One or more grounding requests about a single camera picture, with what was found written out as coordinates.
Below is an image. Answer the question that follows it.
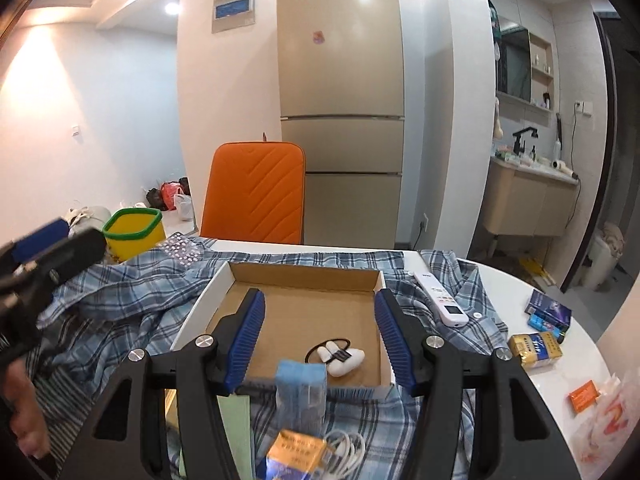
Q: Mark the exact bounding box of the white bathroom bin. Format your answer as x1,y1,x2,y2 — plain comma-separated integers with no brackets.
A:
582,222,626,291

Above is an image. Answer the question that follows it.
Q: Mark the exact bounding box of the white cable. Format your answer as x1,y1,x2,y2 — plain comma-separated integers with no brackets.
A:
320,430,367,476

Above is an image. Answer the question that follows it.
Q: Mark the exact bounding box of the person's left hand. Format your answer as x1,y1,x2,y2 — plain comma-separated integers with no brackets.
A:
0,357,52,461

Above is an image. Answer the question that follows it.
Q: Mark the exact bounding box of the white hair dryer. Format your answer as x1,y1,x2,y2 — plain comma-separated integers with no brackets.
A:
552,159,580,181

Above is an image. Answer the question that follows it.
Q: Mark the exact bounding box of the white remote control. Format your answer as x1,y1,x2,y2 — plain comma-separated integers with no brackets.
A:
412,271,470,326

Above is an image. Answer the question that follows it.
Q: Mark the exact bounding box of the orange chair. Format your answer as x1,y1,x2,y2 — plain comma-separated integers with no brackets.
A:
200,142,307,245

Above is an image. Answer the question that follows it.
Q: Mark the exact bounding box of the yellow and blue cigarette pack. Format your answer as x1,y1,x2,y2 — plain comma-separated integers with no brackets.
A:
264,429,328,480

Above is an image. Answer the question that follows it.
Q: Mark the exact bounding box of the light blue small pack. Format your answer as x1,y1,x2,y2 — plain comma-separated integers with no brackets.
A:
529,312,565,345

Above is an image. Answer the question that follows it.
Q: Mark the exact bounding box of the green pad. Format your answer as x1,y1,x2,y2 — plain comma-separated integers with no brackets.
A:
217,395,256,480

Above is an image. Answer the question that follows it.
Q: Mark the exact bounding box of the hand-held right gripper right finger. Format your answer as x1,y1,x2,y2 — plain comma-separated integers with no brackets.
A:
374,287,583,480

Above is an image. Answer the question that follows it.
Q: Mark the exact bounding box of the yellow bin with green rim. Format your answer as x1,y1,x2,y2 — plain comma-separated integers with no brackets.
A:
102,207,167,263

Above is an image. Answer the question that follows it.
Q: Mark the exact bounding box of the orange small box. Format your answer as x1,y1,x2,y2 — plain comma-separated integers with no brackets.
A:
567,381,601,415

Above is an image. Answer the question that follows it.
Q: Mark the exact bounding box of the blue plaid shirt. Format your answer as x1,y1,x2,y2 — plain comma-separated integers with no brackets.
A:
30,232,508,480

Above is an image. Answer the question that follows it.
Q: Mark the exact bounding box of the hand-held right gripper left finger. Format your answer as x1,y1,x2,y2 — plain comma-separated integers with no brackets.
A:
59,287,267,480

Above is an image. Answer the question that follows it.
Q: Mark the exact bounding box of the bathroom mirror cabinet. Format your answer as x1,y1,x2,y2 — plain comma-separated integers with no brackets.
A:
495,15,556,121

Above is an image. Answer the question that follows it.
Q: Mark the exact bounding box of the dark blue cigarette box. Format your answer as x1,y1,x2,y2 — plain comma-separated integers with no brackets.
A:
525,290,572,331

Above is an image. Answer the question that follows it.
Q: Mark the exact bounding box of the beige refrigerator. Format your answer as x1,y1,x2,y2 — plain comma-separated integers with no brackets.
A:
276,0,406,248

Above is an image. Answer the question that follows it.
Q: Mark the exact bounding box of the white coiled cord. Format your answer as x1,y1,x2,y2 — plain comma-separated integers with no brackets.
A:
304,337,354,364

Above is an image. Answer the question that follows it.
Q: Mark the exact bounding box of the white bundle on floor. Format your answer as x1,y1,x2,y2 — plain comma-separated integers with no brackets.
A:
67,205,112,238

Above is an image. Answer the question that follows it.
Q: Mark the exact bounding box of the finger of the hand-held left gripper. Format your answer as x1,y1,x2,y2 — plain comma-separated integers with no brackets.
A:
20,229,109,302
10,218,72,264

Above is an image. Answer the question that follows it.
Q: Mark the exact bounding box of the cardboard box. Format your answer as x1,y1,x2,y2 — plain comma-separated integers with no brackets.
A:
170,260,396,401

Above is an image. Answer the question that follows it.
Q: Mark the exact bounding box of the blue tissue pack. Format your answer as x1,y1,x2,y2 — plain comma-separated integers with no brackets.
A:
275,359,328,433

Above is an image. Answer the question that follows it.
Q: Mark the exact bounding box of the black faucet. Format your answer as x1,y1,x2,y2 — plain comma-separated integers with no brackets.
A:
512,127,540,158

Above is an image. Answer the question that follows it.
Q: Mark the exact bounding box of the beige sink vanity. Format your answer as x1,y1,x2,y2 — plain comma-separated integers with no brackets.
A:
475,155,581,238

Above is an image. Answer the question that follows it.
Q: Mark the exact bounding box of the rhinestone sheet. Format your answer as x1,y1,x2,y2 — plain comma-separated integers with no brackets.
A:
162,240,206,266

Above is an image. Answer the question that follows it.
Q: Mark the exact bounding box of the white red printed plastic bag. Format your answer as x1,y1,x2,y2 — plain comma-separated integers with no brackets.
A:
575,372,640,466

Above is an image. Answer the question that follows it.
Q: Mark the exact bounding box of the grey wall panel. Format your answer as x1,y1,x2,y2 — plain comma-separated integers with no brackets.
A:
212,0,257,34

